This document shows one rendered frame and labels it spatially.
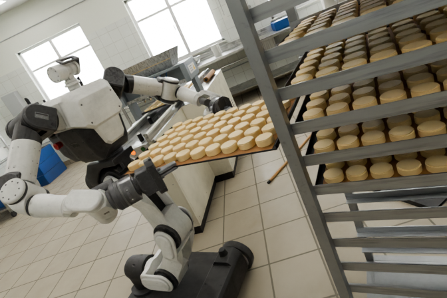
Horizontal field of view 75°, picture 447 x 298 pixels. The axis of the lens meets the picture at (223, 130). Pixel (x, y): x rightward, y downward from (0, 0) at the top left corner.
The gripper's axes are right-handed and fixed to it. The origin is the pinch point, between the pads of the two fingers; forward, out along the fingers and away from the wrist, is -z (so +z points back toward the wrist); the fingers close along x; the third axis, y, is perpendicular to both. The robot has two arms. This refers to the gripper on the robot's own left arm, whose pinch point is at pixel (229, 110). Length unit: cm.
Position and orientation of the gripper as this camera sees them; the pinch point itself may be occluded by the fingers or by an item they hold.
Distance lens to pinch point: 123.2
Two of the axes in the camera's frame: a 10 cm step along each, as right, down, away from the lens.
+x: -4.0, -8.6, -3.2
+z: -3.3, -1.9, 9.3
